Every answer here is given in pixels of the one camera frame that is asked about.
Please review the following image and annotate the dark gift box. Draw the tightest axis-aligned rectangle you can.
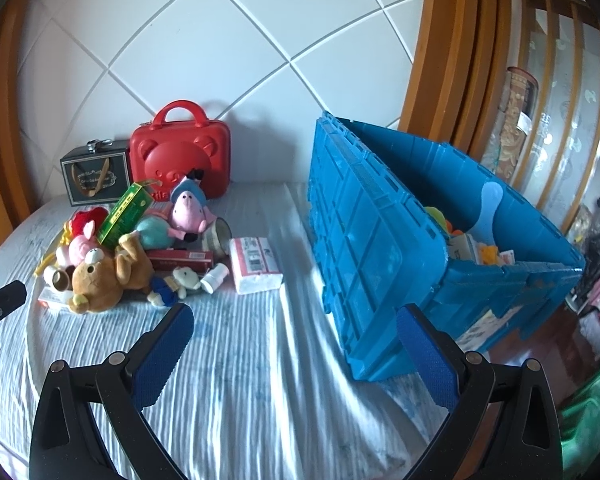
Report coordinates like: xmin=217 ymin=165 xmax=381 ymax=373
xmin=60 ymin=137 xmax=133 ymax=207

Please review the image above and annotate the red bear-face carrying case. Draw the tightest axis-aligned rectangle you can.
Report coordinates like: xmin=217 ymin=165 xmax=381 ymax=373
xmin=129 ymin=100 xmax=232 ymax=204

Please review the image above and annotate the brown teddy bear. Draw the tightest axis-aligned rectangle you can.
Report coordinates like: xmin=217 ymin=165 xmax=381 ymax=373
xmin=69 ymin=234 xmax=155 ymax=315

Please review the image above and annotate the green plastic bag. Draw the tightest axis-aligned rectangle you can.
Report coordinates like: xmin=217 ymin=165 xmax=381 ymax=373
xmin=557 ymin=365 xmax=600 ymax=480

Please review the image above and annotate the white tissue pack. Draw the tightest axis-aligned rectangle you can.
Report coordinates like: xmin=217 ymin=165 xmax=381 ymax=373
xmin=229 ymin=236 xmax=284 ymax=295

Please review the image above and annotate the white paper box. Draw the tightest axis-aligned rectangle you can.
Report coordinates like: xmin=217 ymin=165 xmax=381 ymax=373
xmin=447 ymin=234 xmax=481 ymax=262

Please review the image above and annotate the yellow plastic toy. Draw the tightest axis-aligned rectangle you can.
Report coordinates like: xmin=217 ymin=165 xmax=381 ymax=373
xmin=34 ymin=225 xmax=73 ymax=276

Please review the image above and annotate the white padded wooden headboard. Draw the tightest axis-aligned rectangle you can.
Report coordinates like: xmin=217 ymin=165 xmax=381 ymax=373
xmin=0 ymin=0 xmax=523 ymax=246

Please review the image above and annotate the pink pig plush blue shirt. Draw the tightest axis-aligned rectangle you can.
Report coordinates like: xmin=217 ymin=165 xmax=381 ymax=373
xmin=167 ymin=167 xmax=217 ymax=242

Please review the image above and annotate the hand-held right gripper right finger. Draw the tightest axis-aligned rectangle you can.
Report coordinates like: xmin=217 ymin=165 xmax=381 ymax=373
xmin=396 ymin=303 xmax=563 ymax=480

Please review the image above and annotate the wooden framed glass door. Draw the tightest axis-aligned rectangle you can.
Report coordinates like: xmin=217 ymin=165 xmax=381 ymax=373
xmin=517 ymin=0 xmax=600 ymax=241

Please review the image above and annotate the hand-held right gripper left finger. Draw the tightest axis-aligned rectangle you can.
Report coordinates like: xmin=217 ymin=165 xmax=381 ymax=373
xmin=28 ymin=302 xmax=196 ymax=480

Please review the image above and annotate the pink pig plush teal dress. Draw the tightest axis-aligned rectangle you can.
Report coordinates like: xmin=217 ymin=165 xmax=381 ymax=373
xmin=132 ymin=215 xmax=178 ymax=251

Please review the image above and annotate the small white bottle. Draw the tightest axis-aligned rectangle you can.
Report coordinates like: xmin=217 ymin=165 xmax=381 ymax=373
xmin=200 ymin=262 xmax=230 ymax=293

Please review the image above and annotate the small white red box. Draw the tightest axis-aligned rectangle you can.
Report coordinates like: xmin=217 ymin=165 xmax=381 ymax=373
xmin=37 ymin=287 xmax=73 ymax=308

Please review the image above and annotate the small white bear plush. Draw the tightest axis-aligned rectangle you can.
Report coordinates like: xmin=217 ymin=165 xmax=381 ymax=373
xmin=147 ymin=266 xmax=203 ymax=308

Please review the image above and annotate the green orange toy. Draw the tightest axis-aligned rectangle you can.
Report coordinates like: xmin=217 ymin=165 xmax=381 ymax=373
xmin=425 ymin=206 xmax=466 ymax=238

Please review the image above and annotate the pink pig plush red dress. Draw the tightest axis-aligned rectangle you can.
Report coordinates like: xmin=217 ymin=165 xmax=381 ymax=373
xmin=55 ymin=206 xmax=112 ymax=267

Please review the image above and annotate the green cardboard box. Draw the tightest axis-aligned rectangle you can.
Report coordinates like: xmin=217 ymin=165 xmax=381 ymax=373
xmin=97 ymin=181 xmax=155 ymax=250

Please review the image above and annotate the rolled patterned carpet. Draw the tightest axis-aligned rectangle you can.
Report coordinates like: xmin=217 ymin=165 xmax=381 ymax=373
xmin=482 ymin=66 xmax=538 ymax=181

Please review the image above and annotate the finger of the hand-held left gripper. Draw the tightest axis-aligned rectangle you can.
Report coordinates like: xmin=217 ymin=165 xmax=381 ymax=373
xmin=0 ymin=280 xmax=27 ymax=361

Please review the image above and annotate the striped white bed sheet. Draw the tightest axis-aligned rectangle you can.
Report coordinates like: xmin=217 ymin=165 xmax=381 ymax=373
xmin=0 ymin=180 xmax=461 ymax=480

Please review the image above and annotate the white mug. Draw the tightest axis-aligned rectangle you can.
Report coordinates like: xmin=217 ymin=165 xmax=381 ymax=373
xmin=44 ymin=265 xmax=75 ymax=293

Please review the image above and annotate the blue plastic storage crate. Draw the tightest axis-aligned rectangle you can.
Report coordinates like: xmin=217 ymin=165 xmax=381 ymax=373
xmin=307 ymin=110 xmax=587 ymax=383

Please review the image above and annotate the red long carton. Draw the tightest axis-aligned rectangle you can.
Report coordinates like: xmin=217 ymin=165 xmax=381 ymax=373
xmin=145 ymin=249 xmax=215 ymax=273

